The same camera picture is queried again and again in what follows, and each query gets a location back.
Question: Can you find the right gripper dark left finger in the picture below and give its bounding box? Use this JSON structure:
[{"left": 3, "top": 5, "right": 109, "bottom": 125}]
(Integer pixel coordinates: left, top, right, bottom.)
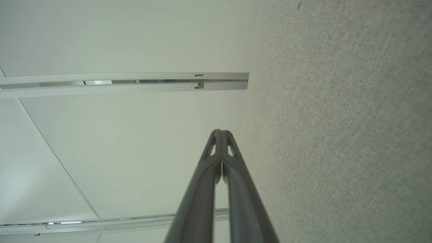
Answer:
[{"left": 164, "top": 129, "right": 222, "bottom": 243}]

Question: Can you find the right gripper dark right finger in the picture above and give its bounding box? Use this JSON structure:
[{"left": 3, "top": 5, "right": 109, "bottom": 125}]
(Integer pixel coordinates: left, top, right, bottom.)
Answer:
[{"left": 221, "top": 130, "right": 280, "bottom": 243}]

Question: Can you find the grey fabric sofa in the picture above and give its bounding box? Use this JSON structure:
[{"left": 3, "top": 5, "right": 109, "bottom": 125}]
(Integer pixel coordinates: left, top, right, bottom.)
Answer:
[{"left": 241, "top": 0, "right": 432, "bottom": 243}]

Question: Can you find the grey metal frame bar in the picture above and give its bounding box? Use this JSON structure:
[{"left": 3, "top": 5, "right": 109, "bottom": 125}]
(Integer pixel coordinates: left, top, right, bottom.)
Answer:
[{"left": 0, "top": 208, "right": 230, "bottom": 236}]

